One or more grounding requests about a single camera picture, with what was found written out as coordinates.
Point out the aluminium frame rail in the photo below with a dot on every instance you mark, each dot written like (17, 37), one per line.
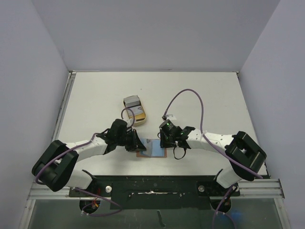
(63, 106)

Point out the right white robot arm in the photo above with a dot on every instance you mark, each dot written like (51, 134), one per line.
(246, 157)

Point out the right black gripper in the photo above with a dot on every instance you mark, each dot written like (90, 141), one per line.
(165, 139)

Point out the stack of grey cards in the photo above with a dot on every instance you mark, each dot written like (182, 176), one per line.
(132, 101)

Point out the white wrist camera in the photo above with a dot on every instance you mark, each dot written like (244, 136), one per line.
(168, 117)
(129, 122)

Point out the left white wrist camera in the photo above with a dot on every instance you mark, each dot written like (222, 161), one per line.
(129, 122)

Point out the yellow card tray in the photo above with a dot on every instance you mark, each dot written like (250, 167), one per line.
(136, 113)

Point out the tan leather card holder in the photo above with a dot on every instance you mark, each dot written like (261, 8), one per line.
(157, 151)

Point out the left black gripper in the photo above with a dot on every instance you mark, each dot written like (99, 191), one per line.
(136, 144)

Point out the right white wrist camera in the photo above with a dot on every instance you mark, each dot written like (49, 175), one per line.
(168, 117)

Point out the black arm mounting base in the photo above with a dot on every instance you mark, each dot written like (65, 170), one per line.
(159, 192)

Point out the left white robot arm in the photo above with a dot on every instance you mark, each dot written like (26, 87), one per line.
(56, 166)

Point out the silver VIP card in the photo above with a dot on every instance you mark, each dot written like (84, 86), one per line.
(148, 145)

